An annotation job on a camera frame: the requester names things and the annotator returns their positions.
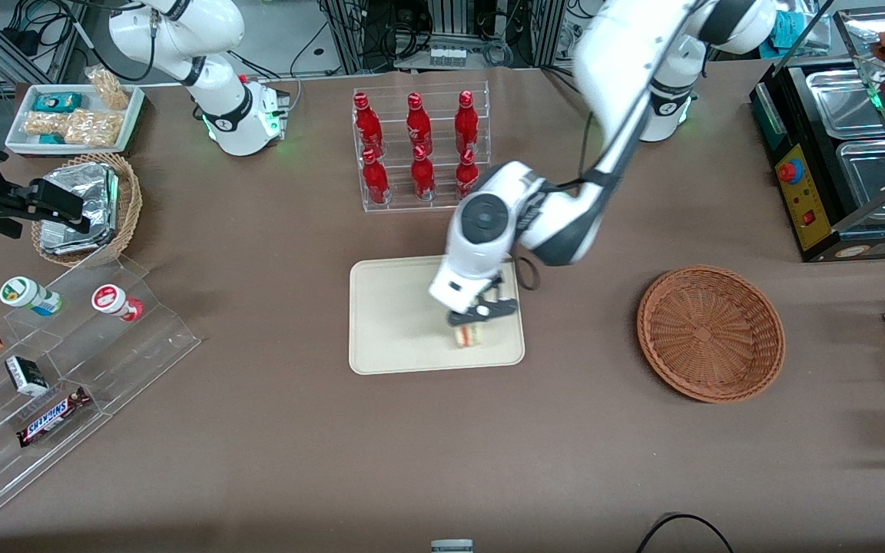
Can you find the grey device edge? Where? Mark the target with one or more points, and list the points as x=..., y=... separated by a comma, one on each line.
x=452, y=547

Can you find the green lid yogurt cup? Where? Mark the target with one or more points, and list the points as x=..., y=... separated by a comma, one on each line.
x=24, y=294

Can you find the brown table cover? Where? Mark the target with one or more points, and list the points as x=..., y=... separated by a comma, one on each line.
x=258, y=461

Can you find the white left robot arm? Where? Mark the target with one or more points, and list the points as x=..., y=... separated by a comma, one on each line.
x=611, y=54

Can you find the small teal snack pack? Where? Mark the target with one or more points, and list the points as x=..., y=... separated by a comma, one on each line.
x=51, y=139

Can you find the white power strip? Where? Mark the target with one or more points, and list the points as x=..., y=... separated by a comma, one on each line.
x=448, y=55

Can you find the foil wrapped food package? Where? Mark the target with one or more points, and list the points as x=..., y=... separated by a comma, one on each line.
x=70, y=242
x=93, y=188

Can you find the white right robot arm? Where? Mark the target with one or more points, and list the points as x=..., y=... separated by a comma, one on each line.
x=197, y=46

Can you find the red emergency stop button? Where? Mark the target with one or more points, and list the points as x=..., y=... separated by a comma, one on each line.
x=790, y=170

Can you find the white rectangular snack tray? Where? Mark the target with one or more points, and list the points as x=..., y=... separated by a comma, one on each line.
x=18, y=134

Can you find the triangular sandwich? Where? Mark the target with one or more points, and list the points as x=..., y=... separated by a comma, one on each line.
x=468, y=336

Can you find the red cola bottle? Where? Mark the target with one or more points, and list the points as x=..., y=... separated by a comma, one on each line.
x=465, y=123
x=375, y=183
x=422, y=178
x=418, y=124
x=366, y=123
x=465, y=173

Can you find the clear acrylic stepped shelf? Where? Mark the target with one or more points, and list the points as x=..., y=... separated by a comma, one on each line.
x=104, y=369

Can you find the red lid yogurt cup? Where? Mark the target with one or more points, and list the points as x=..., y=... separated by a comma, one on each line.
x=112, y=299

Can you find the metal equipment rack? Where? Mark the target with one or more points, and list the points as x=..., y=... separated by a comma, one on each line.
x=450, y=19

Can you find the clear bag of nuts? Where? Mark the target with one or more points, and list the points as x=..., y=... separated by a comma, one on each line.
x=44, y=123
x=111, y=88
x=94, y=128

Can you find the snickers chocolate bar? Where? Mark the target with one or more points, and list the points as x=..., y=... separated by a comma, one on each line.
x=52, y=417

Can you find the beige plastic tray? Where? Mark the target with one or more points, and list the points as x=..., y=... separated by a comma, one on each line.
x=396, y=315

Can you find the light wicker basket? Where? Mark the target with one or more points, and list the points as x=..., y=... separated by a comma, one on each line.
x=129, y=207

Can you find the black food warmer cabinet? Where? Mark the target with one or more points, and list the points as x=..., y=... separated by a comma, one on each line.
x=811, y=192

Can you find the teal cloth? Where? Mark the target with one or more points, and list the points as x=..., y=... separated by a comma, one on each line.
x=787, y=32

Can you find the clear acrylic bottle rack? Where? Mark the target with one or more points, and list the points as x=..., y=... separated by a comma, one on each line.
x=442, y=206

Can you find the round brown wicker basket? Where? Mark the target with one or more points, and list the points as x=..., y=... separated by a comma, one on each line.
x=707, y=334

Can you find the teal snack box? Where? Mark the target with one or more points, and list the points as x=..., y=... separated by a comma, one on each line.
x=56, y=101

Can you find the small black white box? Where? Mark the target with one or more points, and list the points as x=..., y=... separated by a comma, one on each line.
x=26, y=375

